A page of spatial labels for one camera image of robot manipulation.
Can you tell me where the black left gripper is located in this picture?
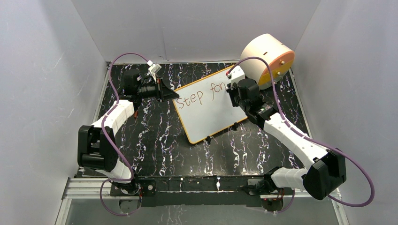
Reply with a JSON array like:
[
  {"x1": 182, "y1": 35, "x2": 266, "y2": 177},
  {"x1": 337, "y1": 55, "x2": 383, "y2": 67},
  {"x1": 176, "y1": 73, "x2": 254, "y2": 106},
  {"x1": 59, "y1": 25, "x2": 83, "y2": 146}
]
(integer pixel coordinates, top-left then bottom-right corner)
[{"x1": 138, "y1": 78, "x2": 180, "y2": 104}]

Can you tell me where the yellow framed whiteboard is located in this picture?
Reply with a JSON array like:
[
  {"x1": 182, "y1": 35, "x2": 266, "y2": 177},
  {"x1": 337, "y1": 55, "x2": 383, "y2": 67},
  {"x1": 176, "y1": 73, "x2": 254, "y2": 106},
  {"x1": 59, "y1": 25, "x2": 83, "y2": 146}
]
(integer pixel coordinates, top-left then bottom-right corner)
[{"x1": 173, "y1": 67, "x2": 247, "y2": 144}]

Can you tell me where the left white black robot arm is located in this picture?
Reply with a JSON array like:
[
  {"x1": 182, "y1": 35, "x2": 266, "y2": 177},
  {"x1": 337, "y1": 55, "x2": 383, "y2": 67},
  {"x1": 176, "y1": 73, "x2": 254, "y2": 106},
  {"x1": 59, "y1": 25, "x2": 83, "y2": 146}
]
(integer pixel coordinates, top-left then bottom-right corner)
[{"x1": 77, "y1": 69, "x2": 179, "y2": 195}]

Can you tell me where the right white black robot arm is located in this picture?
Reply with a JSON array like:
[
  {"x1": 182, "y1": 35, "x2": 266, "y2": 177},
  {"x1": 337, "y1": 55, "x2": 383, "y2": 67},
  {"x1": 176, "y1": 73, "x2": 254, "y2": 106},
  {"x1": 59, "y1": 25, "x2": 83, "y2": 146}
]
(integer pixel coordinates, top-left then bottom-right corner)
[{"x1": 227, "y1": 79, "x2": 346, "y2": 200}]

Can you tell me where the cream round drawer box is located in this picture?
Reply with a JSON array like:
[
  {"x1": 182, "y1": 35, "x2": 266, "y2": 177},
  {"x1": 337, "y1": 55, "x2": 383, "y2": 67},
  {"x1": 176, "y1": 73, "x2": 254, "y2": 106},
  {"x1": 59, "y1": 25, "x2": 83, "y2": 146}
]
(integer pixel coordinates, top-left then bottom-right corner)
[{"x1": 239, "y1": 33, "x2": 295, "y2": 90}]

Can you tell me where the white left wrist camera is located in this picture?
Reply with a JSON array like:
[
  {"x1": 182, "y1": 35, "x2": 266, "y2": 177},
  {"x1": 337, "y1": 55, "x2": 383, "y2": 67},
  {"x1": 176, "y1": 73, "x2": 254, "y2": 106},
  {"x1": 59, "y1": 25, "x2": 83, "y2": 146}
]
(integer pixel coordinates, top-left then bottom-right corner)
[{"x1": 146, "y1": 60, "x2": 162, "y2": 81}]

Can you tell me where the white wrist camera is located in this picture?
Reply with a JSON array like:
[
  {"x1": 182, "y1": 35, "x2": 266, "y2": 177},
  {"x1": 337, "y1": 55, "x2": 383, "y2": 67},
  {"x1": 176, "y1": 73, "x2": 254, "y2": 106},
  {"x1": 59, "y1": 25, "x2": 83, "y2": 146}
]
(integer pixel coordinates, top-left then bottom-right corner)
[
  {"x1": 146, "y1": 60, "x2": 162, "y2": 81},
  {"x1": 226, "y1": 66, "x2": 245, "y2": 90}
]

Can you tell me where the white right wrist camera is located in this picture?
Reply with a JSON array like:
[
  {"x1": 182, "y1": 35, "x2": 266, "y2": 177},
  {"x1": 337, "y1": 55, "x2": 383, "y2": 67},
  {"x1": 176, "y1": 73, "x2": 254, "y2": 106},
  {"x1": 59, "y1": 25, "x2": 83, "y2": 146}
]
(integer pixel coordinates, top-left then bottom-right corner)
[{"x1": 226, "y1": 66, "x2": 245, "y2": 90}]

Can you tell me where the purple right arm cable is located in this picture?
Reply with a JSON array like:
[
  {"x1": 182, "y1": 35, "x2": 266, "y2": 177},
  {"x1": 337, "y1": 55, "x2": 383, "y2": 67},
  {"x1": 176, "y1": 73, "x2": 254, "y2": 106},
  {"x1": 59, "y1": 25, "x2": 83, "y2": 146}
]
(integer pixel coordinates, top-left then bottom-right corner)
[{"x1": 226, "y1": 56, "x2": 375, "y2": 214}]

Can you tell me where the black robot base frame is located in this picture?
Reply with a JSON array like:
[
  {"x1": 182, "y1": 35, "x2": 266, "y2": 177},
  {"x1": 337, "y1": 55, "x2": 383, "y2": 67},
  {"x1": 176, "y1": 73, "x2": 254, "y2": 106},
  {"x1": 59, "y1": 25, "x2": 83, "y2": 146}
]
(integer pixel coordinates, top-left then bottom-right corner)
[{"x1": 110, "y1": 175, "x2": 286, "y2": 209}]

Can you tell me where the aluminium rail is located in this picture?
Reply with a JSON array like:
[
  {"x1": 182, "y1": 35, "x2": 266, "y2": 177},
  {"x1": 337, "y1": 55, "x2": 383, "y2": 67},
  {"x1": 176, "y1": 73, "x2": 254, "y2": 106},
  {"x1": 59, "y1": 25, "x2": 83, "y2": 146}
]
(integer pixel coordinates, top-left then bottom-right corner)
[{"x1": 61, "y1": 176, "x2": 343, "y2": 200}]

